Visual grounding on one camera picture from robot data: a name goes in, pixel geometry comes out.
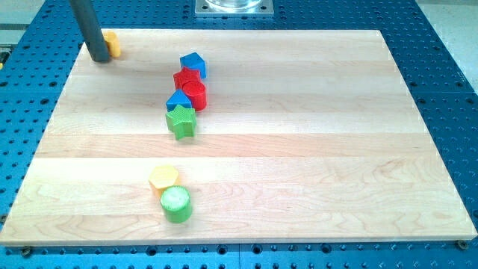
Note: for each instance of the blue triangle block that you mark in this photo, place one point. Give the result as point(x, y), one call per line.
point(178, 98)

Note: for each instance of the light wooden board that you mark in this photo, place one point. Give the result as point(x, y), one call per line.
point(307, 136)

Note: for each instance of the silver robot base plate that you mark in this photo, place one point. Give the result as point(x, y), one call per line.
point(233, 7)

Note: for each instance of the green cylinder block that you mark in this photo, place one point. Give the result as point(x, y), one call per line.
point(176, 204)

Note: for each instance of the red cylinder block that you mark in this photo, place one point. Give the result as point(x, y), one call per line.
point(196, 93)

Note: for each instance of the yellow block behind rod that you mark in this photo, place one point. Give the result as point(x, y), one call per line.
point(112, 43)

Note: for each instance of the blue cube block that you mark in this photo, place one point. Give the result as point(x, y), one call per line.
point(194, 61)

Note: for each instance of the yellow hexagon block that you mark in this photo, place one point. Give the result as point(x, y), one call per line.
point(163, 177)

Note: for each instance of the green star block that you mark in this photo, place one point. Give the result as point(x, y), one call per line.
point(181, 121)

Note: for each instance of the red star block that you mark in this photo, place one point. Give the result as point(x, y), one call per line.
point(184, 76)

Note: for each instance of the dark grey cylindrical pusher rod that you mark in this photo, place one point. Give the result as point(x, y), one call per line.
point(88, 24)

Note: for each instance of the brass screw front left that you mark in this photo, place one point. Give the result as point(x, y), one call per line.
point(25, 252)

